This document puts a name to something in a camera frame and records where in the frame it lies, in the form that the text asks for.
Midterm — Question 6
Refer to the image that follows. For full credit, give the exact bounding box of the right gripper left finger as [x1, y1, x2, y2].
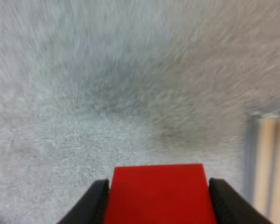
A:
[58, 179, 110, 224]

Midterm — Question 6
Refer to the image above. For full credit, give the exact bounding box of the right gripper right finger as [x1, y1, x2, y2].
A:
[208, 177, 273, 224]

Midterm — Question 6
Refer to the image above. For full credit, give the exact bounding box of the red cube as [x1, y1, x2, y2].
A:
[103, 163, 217, 224]

